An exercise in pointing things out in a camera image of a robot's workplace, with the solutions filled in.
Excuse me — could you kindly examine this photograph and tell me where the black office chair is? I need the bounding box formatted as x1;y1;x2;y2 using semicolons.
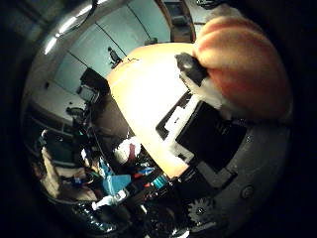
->
106;46;124;68

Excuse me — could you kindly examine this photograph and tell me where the ceiling light strip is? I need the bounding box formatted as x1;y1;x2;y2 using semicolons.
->
43;0;111;57

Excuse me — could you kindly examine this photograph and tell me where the person in white shirt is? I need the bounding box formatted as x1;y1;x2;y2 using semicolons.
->
113;136;144;166

